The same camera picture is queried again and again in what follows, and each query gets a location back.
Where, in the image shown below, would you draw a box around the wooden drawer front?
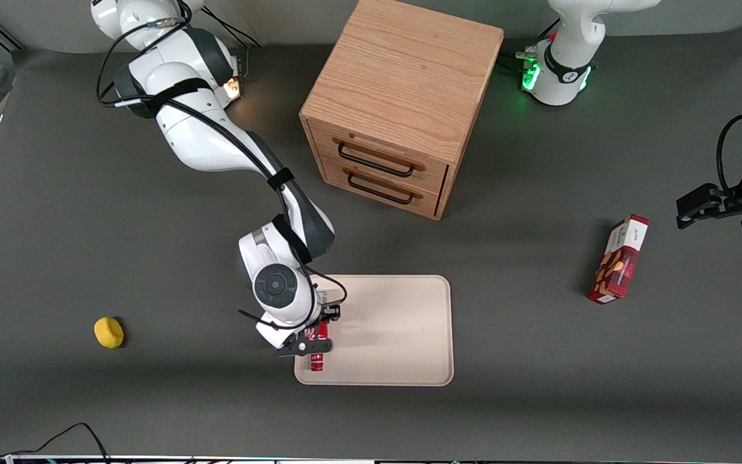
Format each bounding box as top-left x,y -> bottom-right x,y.
308,119 -> 450,195
318,158 -> 444,220

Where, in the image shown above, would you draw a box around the wooden drawer cabinet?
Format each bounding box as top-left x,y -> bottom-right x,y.
299,0 -> 506,222

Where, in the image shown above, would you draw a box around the black table edge cable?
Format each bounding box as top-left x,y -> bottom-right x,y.
0,422 -> 111,464

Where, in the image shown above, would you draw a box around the black base cables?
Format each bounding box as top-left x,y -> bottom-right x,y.
499,18 -> 562,73
202,6 -> 264,51

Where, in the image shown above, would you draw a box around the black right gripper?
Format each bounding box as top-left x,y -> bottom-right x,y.
313,289 -> 342,324

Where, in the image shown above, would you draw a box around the red snack box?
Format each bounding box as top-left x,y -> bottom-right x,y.
587,214 -> 650,305

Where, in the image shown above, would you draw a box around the beige plastic tray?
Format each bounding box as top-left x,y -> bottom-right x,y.
294,275 -> 455,387

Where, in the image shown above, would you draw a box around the black right base cables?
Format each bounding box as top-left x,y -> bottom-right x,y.
202,6 -> 264,51

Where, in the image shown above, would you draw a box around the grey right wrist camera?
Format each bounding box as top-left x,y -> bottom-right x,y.
277,338 -> 335,358

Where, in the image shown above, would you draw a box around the yellow lemon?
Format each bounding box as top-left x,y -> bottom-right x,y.
93,316 -> 125,350

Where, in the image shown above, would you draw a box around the black wood drawer handle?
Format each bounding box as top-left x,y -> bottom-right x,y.
343,165 -> 424,206
333,136 -> 426,179

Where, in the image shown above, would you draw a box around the black left base cables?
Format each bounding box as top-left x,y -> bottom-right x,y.
499,18 -> 562,73

